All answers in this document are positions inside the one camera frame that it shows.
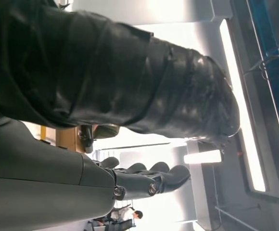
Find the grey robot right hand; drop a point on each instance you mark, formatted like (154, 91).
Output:
(105, 79)

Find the black handheld device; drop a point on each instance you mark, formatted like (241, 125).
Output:
(85, 140)

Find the brown cardboard box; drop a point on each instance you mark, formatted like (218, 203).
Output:
(66, 138)

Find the person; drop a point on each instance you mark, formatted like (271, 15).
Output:
(127, 213)

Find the fluorescent ceiling light tube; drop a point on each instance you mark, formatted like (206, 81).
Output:
(245, 111)
(202, 157)

